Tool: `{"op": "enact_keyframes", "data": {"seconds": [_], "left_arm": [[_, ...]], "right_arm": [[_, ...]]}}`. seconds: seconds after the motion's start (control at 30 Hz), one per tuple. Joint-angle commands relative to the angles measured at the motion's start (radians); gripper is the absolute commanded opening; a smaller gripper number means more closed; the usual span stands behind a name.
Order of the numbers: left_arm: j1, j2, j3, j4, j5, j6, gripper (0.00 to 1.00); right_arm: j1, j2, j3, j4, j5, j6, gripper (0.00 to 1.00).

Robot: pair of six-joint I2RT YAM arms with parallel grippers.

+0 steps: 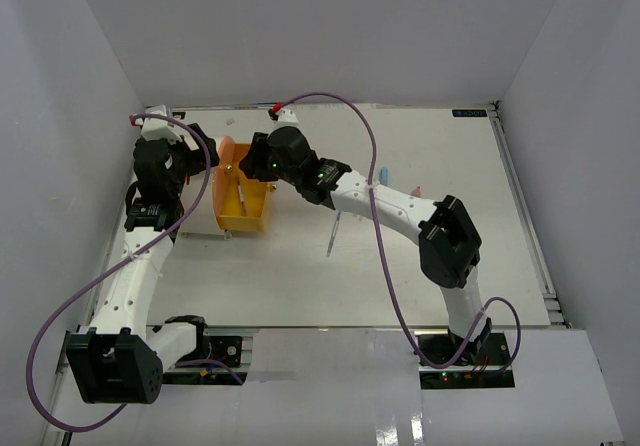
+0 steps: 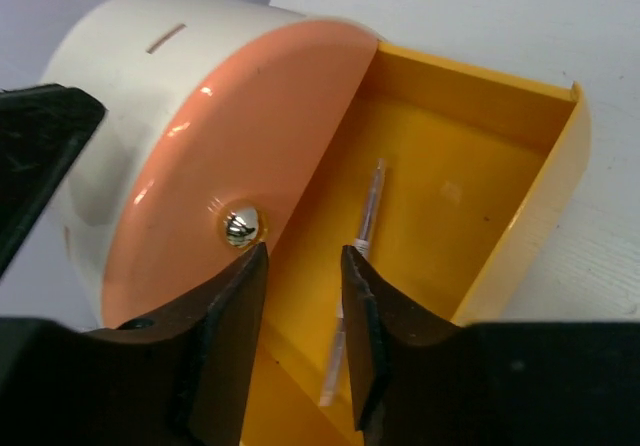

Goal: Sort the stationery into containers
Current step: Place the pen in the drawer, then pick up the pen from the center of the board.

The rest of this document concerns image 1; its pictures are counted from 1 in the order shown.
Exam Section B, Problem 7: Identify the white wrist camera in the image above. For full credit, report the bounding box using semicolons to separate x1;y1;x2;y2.
268;104;299;130
130;105;188;145

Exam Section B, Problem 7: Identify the black label sticker right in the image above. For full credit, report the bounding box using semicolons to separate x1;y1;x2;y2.
452;109;487;118

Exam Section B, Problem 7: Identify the white round drawer organizer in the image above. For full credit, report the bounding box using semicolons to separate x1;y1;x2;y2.
179;137;225;236

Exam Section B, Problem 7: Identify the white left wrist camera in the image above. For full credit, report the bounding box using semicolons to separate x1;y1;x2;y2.
130;105;188;145

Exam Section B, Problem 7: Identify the yellow bottom drawer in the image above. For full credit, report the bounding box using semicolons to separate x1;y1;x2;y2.
212;136;275;233

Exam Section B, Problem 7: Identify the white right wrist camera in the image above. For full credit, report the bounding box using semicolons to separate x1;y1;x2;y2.
268;104;299;130

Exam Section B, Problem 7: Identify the orange drawer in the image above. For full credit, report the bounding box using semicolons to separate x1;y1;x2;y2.
212;163;234;217

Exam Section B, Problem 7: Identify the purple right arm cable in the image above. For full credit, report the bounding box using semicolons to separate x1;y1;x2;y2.
277;91;524;370

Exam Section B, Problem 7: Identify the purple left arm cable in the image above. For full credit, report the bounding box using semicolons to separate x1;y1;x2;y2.
28;113;210;427

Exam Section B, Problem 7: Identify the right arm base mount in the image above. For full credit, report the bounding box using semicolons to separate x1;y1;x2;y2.
418;333;515;390

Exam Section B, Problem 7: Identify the thin blue ballpoint pen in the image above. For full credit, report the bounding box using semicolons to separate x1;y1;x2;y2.
326;211;342;258

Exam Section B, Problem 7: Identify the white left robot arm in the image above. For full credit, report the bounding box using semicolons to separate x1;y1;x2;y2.
66;123;219;404

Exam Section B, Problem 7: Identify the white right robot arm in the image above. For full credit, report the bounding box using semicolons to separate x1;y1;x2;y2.
239;126;491;365

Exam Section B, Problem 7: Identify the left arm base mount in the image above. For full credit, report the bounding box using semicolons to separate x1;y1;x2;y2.
163;328;256;386

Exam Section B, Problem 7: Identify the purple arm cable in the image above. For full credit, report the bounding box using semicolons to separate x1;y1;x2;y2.
28;113;210;427
277;91;524;370

